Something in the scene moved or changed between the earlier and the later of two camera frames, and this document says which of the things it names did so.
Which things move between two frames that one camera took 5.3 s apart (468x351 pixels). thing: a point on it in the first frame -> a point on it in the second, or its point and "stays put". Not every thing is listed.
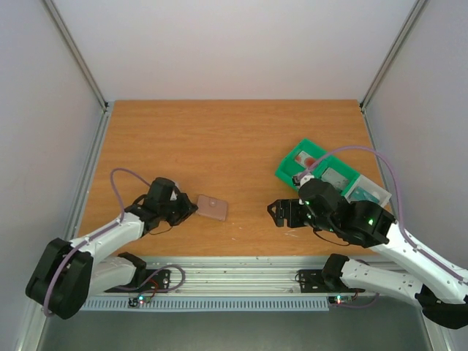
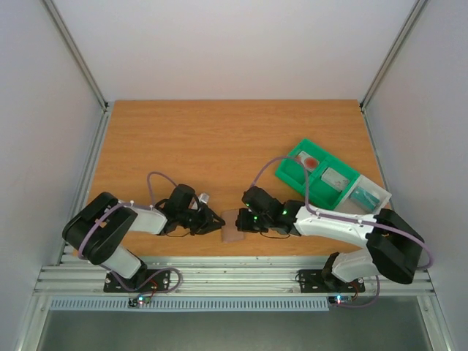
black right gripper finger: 279,217 -> 244,221
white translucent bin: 363,189 stays put
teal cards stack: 360,194 stays put
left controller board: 137,301 stays put
